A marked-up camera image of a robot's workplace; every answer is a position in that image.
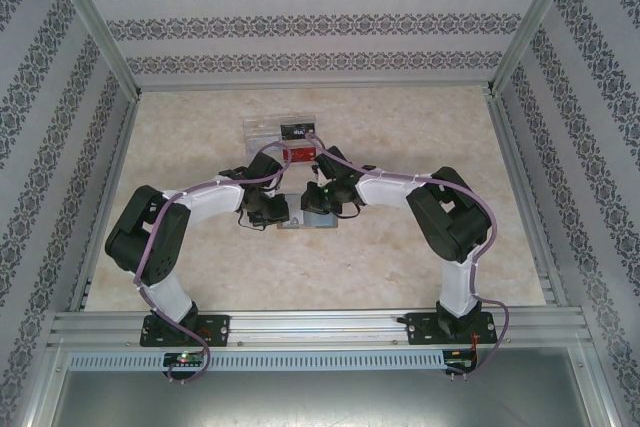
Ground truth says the clear acrylic card tray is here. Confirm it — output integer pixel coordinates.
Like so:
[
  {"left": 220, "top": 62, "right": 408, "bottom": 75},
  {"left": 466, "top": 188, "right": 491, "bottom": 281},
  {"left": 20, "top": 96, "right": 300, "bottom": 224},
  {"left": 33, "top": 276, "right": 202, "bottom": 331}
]
[{"left": 243, "top": 115, "right": 320, "bottom": 168}]

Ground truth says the blue grey card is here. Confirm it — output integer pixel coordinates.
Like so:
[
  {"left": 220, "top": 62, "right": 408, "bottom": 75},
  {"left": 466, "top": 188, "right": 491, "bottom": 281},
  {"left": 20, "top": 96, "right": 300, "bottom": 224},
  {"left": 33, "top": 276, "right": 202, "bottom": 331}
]
[{"left": 303, "top": 211, "right": 337, "bottom": 229}]

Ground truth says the red card gold print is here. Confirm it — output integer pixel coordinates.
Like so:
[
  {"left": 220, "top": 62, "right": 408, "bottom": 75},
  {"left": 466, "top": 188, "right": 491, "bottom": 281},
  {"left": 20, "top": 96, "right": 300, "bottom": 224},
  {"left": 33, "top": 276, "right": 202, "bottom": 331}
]
[{"left": 281, "top": 145, "right": 317, "bottom": 164}]

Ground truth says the black VIP card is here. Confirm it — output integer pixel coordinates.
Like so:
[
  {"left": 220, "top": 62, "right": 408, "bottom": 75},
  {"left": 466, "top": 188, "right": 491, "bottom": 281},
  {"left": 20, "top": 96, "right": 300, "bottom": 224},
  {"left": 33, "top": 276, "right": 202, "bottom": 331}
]
[{"left": 279, "top": 121, "right": 318, "bottom": 141}]

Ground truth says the grey metal sheet panel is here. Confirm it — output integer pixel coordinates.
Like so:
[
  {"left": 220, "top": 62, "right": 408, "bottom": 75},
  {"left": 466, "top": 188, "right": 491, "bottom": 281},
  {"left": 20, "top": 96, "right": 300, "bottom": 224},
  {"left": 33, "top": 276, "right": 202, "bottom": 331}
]
[{"left": 29, "top": 346, "right": 616, "bottom": 427}]

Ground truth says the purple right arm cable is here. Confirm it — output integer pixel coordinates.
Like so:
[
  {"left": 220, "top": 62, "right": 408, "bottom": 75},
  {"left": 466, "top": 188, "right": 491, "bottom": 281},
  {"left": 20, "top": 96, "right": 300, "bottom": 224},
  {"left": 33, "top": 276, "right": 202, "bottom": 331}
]
[{"left": 304, "top": 132, "right": 512, "bottom": 382}]

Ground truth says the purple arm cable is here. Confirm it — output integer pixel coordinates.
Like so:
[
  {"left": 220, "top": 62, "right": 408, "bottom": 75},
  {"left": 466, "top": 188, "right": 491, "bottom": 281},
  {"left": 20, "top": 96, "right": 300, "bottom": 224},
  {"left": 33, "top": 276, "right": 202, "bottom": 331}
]
[
  {"left": 304, "top": 132, "right": 512, "bottom": 382},
  {"left": 133, "top": 141, "right": 295, "bottom": 383}
]

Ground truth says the aluminium rear rail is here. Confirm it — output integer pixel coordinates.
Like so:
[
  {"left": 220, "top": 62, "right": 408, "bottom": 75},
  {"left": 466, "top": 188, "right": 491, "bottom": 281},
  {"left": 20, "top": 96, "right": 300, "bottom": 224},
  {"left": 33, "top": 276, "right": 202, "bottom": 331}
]
[{"left": 134, "top": 79, "right": 496, "bottom": 93}]

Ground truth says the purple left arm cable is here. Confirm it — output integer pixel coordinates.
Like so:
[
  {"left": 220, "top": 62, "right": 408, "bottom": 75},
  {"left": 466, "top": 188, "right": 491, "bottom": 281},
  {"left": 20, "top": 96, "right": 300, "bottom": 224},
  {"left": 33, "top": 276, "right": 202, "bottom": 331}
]
[{"left": 133, "top": 141, "right": 295, "bottom": 383}]

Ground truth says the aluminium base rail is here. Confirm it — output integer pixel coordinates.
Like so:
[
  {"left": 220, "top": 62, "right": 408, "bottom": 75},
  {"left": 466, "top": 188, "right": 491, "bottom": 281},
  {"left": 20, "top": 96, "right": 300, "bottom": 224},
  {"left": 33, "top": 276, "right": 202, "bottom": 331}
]
[{"left": 47, "top": 307, "right": 594, "bottom": 349}]

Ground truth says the white slotted cable duct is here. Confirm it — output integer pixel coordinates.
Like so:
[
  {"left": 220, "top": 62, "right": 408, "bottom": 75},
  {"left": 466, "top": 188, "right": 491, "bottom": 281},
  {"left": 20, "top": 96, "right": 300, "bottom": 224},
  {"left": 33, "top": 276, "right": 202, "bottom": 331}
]
[{"left": 66, "top": 349, "right": 447, "bottom": 372}]

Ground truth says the aluminium side rail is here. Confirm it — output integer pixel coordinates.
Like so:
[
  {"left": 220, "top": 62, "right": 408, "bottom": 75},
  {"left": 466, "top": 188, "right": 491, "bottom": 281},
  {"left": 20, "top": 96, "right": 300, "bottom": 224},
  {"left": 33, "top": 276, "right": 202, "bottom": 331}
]
[
  {"left": 67, "top": 89, "right": 144, "bottom": 313},
  {"left": 485, "top": 89, "right": 571, "bottom": 307}
]

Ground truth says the aluminium frame post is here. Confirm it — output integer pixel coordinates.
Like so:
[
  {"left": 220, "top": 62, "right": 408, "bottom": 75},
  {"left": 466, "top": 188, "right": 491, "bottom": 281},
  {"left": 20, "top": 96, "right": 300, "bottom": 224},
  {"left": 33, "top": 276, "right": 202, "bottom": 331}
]
[
  {"left": 38, "top": 0, "right": 142, "bottom": 98},
  {"left": 485, "top": 0, "right": 585, "bottom": 97}
]

